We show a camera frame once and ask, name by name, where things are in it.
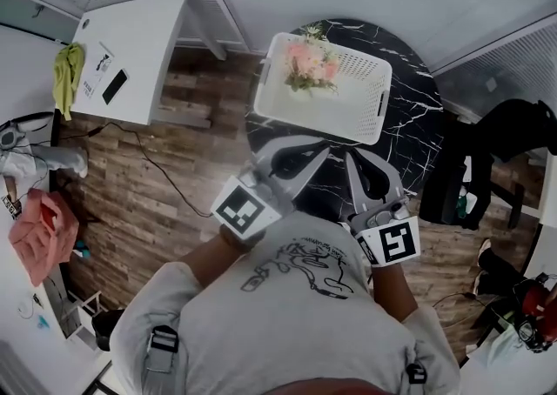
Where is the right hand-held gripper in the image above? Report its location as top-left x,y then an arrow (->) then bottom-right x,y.
345,149 -> 422,267

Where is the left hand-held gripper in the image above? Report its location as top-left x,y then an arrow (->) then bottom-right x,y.
210,135 -> 331,241

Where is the white perforated plastic basket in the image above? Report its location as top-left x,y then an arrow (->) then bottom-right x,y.
252,31 -> 393,146

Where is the pink flowers bouquet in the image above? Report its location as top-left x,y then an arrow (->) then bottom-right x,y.
282,23 -> 341,97

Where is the person's right forearm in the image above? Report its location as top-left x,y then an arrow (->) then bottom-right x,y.
369,260 -> 421,325

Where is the person's left forearm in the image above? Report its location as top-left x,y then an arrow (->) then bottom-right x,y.
176,225 -> 266,285

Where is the green and white packet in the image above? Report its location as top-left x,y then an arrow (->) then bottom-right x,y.
455,191 -> 479,219

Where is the black chair with dark clothing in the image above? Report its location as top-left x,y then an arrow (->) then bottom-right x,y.
419,98 -> 557,231

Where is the person's grey printed t-shirt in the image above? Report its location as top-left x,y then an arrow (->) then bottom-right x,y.
108,209 -> 462,395

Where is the black phone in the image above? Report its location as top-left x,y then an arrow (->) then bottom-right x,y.
101,68 -> 131,106

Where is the red and black device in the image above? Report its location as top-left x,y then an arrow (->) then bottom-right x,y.
512,272 -> 557,354

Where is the white cabinet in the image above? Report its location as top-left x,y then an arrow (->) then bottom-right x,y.
70,0 -> 189,127

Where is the white printed paper sheet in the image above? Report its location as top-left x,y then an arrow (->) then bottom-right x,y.
79,41 -> 116,101

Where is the teal small object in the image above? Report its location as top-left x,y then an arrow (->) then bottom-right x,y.
72,239 -> 93,262

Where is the grey crumpled cloth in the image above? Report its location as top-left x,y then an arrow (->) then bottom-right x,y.
0,143 -> 91,180

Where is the green cloth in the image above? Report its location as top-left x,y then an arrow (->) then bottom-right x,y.
52,42 -> 86,123

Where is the pink cloth bag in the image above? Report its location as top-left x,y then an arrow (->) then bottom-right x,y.
8,187 -> 80,288

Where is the black floor cable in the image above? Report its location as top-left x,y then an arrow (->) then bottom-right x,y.
57,121 -> 215,218

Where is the grey strap with black buckle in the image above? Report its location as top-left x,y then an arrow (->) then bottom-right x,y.
406,361 -> 428,386
145,324 -> 180,376

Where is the white wire rack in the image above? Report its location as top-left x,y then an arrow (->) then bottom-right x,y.
59,290 -> 104,351

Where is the black headset with cable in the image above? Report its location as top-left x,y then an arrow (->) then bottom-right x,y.
0,111 -> 57,151

